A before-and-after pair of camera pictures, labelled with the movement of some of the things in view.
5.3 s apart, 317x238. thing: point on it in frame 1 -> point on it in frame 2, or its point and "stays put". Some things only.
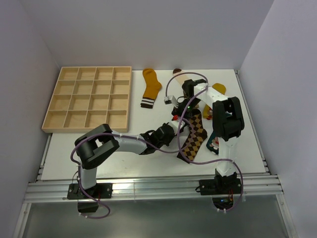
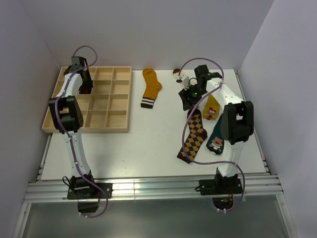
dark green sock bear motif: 213,144 stays put
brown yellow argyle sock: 196,135 stays put
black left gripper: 172,136 -> 89,83
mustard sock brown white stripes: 152,88 stays put
